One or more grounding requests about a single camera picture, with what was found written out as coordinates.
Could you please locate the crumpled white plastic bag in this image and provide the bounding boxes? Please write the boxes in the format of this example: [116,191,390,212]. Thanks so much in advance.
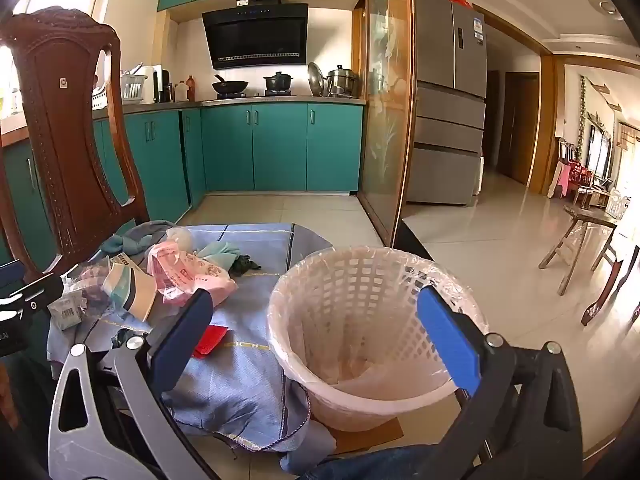
[165,226,201,253]

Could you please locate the red paper piece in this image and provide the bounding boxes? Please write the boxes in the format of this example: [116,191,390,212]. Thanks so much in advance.
[191,325,230,360]

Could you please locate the brown wooden door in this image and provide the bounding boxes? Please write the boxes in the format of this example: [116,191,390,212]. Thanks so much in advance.
[497,71,541,186]

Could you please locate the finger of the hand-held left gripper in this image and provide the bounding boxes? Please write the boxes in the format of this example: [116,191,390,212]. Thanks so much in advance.
[22,272,66,317]

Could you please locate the grey refrigerator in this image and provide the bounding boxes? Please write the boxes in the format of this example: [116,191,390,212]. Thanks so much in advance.
[406,0,488,207]

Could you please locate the teal rubber glove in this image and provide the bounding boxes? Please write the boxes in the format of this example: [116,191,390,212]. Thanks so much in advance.
[97,232,146,261]

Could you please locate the dark wooden furniture leg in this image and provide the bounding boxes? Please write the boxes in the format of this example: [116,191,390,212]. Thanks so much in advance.
[580,245,640,328]

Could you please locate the etched glass sliding door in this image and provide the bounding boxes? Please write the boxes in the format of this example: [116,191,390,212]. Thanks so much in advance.
[357,0,417,246]

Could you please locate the wooden stool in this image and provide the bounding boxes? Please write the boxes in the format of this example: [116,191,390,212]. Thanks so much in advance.
[539,204,621,296]

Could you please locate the gas stove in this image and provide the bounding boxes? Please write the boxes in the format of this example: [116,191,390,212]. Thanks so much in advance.
[215,89,297,99]

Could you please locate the blue face mask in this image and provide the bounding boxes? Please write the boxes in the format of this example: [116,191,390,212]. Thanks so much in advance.
[197,241,241,277]

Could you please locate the white plastic mesh basket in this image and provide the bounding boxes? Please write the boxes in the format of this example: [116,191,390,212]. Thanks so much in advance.
[267,246,491,432]

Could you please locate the teal lower cabinets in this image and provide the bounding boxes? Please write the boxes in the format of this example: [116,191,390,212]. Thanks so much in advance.
[0,101,364,266]

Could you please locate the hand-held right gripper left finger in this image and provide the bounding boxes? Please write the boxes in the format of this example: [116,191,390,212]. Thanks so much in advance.
[47,287,221,480]

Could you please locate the black range hood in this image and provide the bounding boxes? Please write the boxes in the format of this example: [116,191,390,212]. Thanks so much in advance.
[201,0,309,71]

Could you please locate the blue woven cloth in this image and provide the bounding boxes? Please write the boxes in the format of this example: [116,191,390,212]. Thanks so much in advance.
[47,222,338,476]

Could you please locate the white teal medicine box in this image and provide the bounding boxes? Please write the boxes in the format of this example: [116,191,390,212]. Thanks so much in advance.
[102,255,158,322]

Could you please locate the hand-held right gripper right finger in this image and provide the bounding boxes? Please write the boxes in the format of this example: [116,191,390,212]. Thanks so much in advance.
[416,285,586,480]

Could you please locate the white dish rack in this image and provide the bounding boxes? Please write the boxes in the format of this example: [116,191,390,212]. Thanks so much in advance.
[120,62,151,103]

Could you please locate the black wok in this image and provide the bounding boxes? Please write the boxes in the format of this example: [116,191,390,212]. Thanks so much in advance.
[211,75,249,95]

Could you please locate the white printed wrapper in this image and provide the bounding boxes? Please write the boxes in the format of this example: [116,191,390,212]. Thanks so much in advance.
[50,292,88,331]

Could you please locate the steel pot lid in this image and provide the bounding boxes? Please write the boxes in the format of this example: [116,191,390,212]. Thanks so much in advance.
[307,61,326,97]

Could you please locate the steel steamer pot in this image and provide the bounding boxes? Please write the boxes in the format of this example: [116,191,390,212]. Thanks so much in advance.
[325,65,359,98]

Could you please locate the dark cooking pot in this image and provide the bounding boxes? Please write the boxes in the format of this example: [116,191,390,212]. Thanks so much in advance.
[263,71,293,93]

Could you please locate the red plastic chair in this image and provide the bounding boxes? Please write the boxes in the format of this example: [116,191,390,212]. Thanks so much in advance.
[557,157,596,201]

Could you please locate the black kettle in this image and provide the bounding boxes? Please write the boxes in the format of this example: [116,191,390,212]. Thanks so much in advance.
[152,67,172,103]

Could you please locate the carved wooden chair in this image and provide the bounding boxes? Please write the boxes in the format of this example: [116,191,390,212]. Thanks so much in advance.
[0,6,151,281]

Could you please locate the pink plastic bag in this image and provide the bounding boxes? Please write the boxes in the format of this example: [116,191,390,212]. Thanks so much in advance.
[146,240,238,306]

